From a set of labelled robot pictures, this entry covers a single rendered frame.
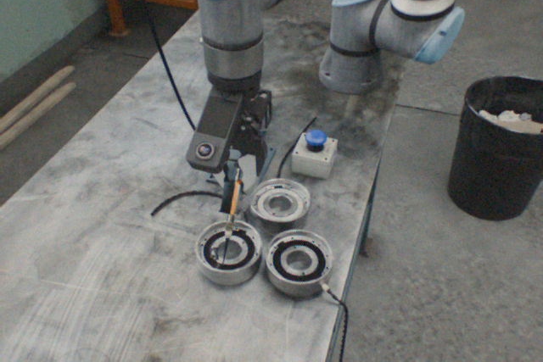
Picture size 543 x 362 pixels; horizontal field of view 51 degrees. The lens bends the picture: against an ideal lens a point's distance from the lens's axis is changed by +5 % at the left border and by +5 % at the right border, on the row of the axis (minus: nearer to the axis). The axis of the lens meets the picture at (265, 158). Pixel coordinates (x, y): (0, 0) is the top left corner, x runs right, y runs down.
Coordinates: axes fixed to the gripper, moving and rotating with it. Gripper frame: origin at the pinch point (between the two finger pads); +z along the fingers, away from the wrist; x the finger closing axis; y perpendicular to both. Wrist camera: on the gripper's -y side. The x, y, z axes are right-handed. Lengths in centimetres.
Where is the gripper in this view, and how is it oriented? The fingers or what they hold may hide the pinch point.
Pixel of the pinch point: (235, 189)
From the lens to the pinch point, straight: 82.0
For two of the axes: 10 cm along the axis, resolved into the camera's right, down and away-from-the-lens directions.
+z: 0.0, 7.5, 6.6
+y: 3.0, -6.3, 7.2
